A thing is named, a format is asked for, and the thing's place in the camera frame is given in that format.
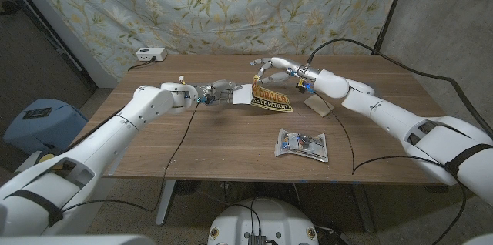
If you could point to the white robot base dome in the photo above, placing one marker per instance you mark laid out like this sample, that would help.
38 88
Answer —
265 218

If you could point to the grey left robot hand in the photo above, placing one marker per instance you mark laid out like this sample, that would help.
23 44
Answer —
217 92

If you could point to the black door frame strip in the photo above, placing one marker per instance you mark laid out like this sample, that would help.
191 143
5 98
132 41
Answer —
75 62

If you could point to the yellow disc black rimmed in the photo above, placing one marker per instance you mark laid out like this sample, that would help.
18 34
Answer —
46 157

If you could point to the white power box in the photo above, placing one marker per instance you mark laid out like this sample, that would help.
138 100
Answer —
151 54

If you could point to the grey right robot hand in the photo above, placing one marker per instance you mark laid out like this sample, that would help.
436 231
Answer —
289 68

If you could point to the white sticker release liner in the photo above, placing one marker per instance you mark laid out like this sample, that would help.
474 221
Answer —
242 94

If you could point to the beige sponge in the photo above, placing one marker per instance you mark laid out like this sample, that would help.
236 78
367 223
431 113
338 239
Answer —
316 104

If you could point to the floral butterfly backdrop cloth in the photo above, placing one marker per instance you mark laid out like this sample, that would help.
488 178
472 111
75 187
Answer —
231 14

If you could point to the black device on bin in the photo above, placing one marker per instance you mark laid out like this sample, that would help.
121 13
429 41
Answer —
37 113

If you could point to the black backdrop pole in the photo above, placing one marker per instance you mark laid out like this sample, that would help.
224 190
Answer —
390 14

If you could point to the metal table leg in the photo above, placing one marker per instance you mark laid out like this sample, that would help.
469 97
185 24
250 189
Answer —
165 202
364 208

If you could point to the blue plastic bin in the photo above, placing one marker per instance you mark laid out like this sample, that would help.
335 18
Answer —
46 129

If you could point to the yellow new driver bumper sticker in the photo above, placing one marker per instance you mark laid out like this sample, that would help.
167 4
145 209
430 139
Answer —
271 100

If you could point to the clear plastic parts package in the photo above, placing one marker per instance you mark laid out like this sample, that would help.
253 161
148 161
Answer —
302 145

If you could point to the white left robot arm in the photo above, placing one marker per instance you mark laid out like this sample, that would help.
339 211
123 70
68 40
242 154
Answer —
127 125

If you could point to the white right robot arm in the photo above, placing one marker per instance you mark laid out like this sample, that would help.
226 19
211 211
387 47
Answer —
385 114

